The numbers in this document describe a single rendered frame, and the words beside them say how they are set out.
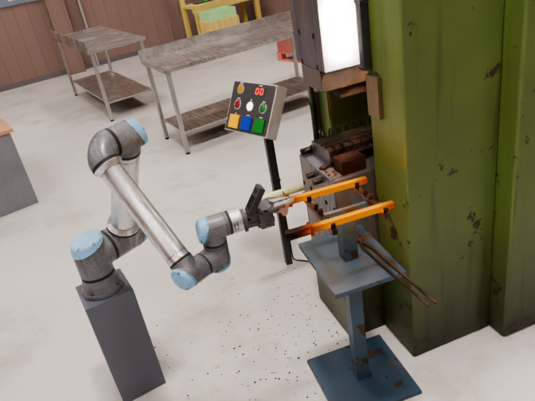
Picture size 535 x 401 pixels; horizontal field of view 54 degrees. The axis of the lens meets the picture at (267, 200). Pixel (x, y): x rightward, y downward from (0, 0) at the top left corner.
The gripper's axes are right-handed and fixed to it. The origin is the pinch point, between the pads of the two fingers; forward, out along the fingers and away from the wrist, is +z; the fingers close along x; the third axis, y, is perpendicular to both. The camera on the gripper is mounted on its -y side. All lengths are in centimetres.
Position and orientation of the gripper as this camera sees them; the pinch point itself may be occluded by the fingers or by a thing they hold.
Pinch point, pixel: (290, 198)
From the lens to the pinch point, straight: 198.1
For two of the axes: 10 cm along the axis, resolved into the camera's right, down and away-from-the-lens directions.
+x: 3.6, 4.4, -8.2
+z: 9.3, -2.8, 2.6
